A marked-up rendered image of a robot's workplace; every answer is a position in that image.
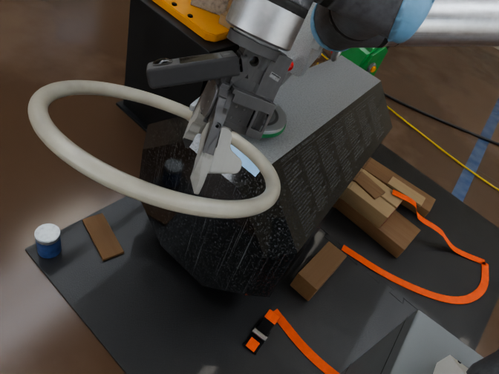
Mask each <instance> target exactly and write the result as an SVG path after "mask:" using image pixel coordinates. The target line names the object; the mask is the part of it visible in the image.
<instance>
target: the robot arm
mask: <svg viewBox="0 0 499 374"><path fill-rule="evenodd" d="M313 2H315V3H316V6H315V7H314V8H313V11H312V13H311V17H310V29H311V32H312V34H313V37H314V39H315V40H316V42H317V43H318V44H319V45H320V46H321V47H323V48H324V49H326V50H330V51H335V52H342V51H345V50H348V49H350V48H353V47H380V48H382V47H445V46H499V0H232V3H231V6H230V9H229V12H228V13H227V16H226V22H227V23H228V24H230V25H232V26H233V27H231V28H230V29H229V32H228V34H227V36H226V37H227V38H228V39H229V40H230V41H232V42H234V43H236V44H237V45H239V46H240V47H239V49H238V50H237V53H234V51H233V50H228V51H223V52H217V53H208V54H203V55H197V56H188V57H183V58H177V59H167V58H161V59H157V60H155V61H154V62H150V63H148V65H147V69H146V75H147V79H148V83H149V87H150V88H153V89H155V88H170V87H172V86H174V85H183V84H189V83H193V82H202V81H208V82H207V84H206V87H205V88H204V90H203V92H202V94H201V95H200V98H199V100H198V103H197V105H196V106H195V109H194V110H193V113H192V116H191V119H190V120H189V124H188V125H187V128H186V131H185V134H184V135H183V142H184V145H185V148H189V146H190V145H191V144H192V142H193V140H194V138H195V136H196V135H197V134H201V137H200V144H199V149H198V153H197V156H196V158H195V164H194V168H193V170H192V174H191V176H190V179H191V183H192V188H193V192H194V194H199V193H200V190H201V189H202V187H203V184H204V182H205V179H206V176H207V174H236V173H238V172H239V171H240V170H241V166H242V162H241V159H240V158H239V157H238V156H237V155H236V154H235V153H234V152H233V151H232V150H231V148H230V145H231V141H232V133H231V131H230V130H229V129H228V128H231V130H232V131H234V132H237V133H239V134H243V135H246V136H248V137H252V138H254V139H257V140H260V139H261V137H262V135H263V133H264V131H265V128H266V127H267V124H268V122H269V121H270V118H271V116H272V115H273V111H274V110H275V107H276V105H275V103H274V102H273V101H274V99H275V96H276V94H277V93H278V90H279V88H280V86H281V83H282V82H283V80H284V78H285V76H286V74H287V71H288V69H289V67H290V65H291V63H292V61H293V60H292V59H291V58H288V57H287V55H286V54H284V53H282V52H281V51H279V50H278V49H281V50H285V51H289V50H291V47H292V46H293V43H294V41H295V40H296V37H297V35H298V33H299V31H300V29H301V26H302V24H303V22H304V19H305V18H306V15H307V13H308V11H309V9H310V7H311V5H312V3H313ZM252 57H254V59H253V60H252V61H251V62H250V59H251V58H252ZM268 114H269V115H268ZM267 115H268V117H267ZM264 120H266V121H265V123H264V125H263V128H262V129H261V126H262V124H263V122H264ZM226 127H227V128H226ZM260 129H261V131H260ZM466 373H467V374H499V348H498V350H497V351H496V352H494V353H492V354H491V355H488V356H486V357H485V358H482V359H481V360H479V361H477V362H475V363H473V364H472V365H471V366H470V368H468V370H467V371H466Z"/></svg>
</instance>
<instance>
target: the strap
mask: <svg viewBox="0 0 499 374"><path fill-rule="evenodd" d="M392 194H393V195H395V196H397V197H399V198H401V199H403V200H405V201H407V202H409V203H410V204H412V205H413V206H414V207H415V208H416V209H417V204H416V202H415V201H414V200H412V199H411V198H410V197H408V196H406V195H404V194H402V193H400V192H398V191H395V190H393V193H392ZM417 218H418V219H419V220H420V221H421V222H422V223H424V224H426V225H427V226H429V227H431V228H432V229H433V230H435V231H436V232H438V233H439V234H441V235H442V236H443V237H444V239H445V240H446V242H447V244H448V245H449V247H450V248H451V249H452V250H453V251H454V252H456V253H458V254H459V255H461V256H463V257H466V258H468V259H469V260H473V261H475V262H477V263H480V264H481V281H480V285H479V286H478V288H476V290H475V291H473V292H472V293H470V294H468V295H464V296H459V297H457V296H448V295H441V294H438V293H435V292H431V291H428V290H427V289H424V288H421V287H419V286H416V285H413V284H412V283H409V282H407V281H405V280H403V279H401V278H398V277H397V276H395V275H392V274H391V273H389V272H386V271H385V270H384V269H381V268H380V267H378V266H377V265H375V264H373V263H372V262H370V261H369V260H367V259H365V258H364V257H363V256H361V255H359V254H358V253H356V252H355V251H353V250H352V249H350V248H348V247H347V246H346V245H344V246H343V247H342V249H341V250H342V251H343V252H345V253H347V254H348V255H350V256H351V257H353V258H354V259H356V260H357V261H359V262H360V263H362V264H364V265H365V266H367V267H368V268H369V269H372V270H373V271H375V272H376V273H378V274H380V275H381V276H383V277H385V278H387V279H389V280H390V281H393V282H394V283H397V284H399V285H400V286H403V287H405V288H406V289H410V290H411V291H413V292H416V293H419V294H421V295H424V296H426V297H428V298H432V299H435V300H437V301H442V302H446V303H450V304H468V303H471V302H473V301H476V300H477V299H478V298H480V297H481V296H482V295H483V294H484V293H485V291H486V290H487V287H488V285H489V265H488V264H487V263H485V260H484V259H482V258H479V257H476V256H474V255H471V254H469V253H467V252H464V251H462V250H460V249H458V248H457V247H455V246H454V245H452V244H451V242H450V241H449V239H448V238H447V237H446V235H445V234H444V232H443V230H442V229H440V228H439V227H438V226H436V225H434V224H433V223H431V222H430V221H428V220H426V219H425V218H424V217H422V216H421V215H420V214H419V213H418V212H417ZM274 313H275V314H277V315H278V316H280V318H279V320H278V321H277V323H278V324H279V325H280V327H281V328H282V329H283V330H284V331H285V332H286V334H287V335H288V337H289V338H290V339H291V341H292V342H293V343H294V344H295V345H296V346H297V347H298V348H299V349H300V350H301V351H302V353H303V354H304V355H305V356H306V357H307V358H308V359H309V360H310V361H312V362H313V363H314V364H315V365H316V366H317V367H318V368H319V369H320V370H321V371H322V372H323V373H325V374H340V373H338V372H337V371H336V370H334V369H333V368H332V367H331V366H330V365H329V364H327V363H326V362H325V361H324V360H322V359H321V358H320V357H319V356H318V355H317V354H316V353H315V352H314V351H313V350H312V349H311V348H310V347H309V346H308V345H307V344H306V343H305V342H304V341H303V340H302V339H301V337H300V336H299V335H298V334H297V332H296V331H295V330H294V329H293V328H292V327H291V325H290V324H289V323H288V321H287V320H286V319H285V317H284V316H283V315H282V314H281V313H280V312H279V310H278V309H276V310H275V311H274Z"/></svg>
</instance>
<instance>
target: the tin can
mask: <svg viewBox="0 0 499 374"><path fill-rule="evenodd" d="M60 235H61V234H60V229H59V227H58V226H56V225H54V224H51V223H46V224H43V225H41V226H39V227H38V228H37V229H36V231H35V233H34V236H35V239H36V248H37V252H38V254H39V256H41V257H43V258H53V257H56V256H57V255H58V254H59V253H60V252H61V250H62V245H61V237H60Z"/></svg>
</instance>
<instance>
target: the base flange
mask: <svg viewBox="0 0 499 374"><path fill-rule="evenodd" d="M152 1H153V2H155V3H156V4H158V5H159V6H160V7H162V8H163V9H164V10H165V11H167V12H168V13H170V14H171V15H172V16H174V17H175V18H176V19H177V20H179V21H180V22H182V23H183V24H184V25H186V26H187V27H188V28H190V29H191V30H193V31H194V32H195V33H196V34H198V35H199V36H200V37H202V38H203V39H205V40H207V41H211V42H218V41H221V40H224V39H227V37H226V36H227V34H228V32H229V29H227V28H226V27H224V26H223V25H221V24H219V23H218V22H219V18H220V16H219V15H217V14H214V13H211V12H209V11H206V10H203V9H200V8H199V7H195V6H193V5H191V0H152Z"/></svg>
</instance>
